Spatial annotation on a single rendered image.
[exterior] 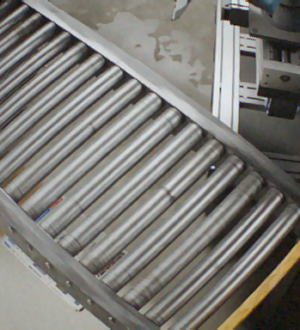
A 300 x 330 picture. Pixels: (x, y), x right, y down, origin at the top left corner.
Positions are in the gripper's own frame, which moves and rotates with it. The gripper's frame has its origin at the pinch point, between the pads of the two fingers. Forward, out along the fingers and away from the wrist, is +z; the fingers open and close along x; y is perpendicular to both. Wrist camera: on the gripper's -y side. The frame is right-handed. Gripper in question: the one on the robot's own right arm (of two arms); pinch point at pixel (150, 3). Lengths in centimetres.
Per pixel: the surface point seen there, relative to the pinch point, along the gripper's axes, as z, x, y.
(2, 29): -7, 47, 51
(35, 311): 37, 1, 125
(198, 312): 35, -42, 38
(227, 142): -6.1, -24.8, 40.6
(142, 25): -89, 39, 130
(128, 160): 10.6, -8.3, 43.2
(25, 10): -16, 46, 51
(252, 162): -5, -33, 39
